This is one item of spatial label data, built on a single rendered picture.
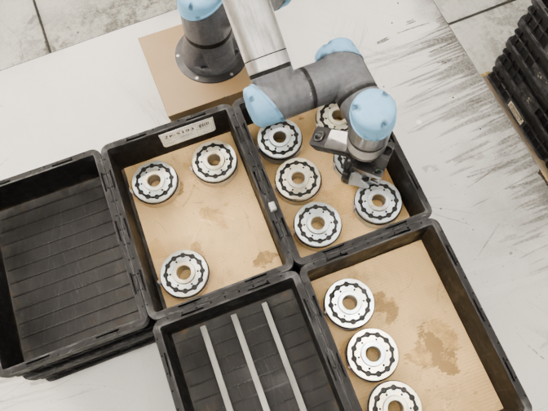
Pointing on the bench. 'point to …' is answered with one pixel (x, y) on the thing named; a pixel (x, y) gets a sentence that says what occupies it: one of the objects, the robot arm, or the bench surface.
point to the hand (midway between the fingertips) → (350, 170)
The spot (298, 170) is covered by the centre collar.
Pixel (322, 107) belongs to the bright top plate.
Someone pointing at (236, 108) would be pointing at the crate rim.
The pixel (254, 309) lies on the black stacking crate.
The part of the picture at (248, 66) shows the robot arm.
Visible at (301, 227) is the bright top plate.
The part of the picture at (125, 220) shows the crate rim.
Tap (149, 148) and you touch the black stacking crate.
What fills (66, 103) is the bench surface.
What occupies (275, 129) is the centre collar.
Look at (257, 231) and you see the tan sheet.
